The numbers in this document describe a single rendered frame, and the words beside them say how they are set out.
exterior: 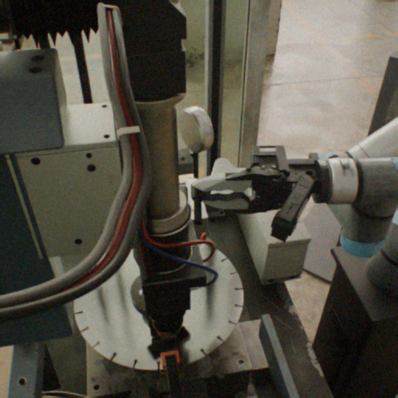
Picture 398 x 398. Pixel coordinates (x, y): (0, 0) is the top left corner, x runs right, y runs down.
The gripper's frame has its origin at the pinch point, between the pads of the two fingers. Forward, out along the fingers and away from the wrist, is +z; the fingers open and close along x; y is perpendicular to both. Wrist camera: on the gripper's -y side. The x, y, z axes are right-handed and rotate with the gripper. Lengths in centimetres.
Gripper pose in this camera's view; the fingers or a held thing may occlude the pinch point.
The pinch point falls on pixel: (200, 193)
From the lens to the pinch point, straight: 73.0
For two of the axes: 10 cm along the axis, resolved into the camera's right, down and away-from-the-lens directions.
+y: -0.3, -7.6, 6.4
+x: 0.1, -6.5, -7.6
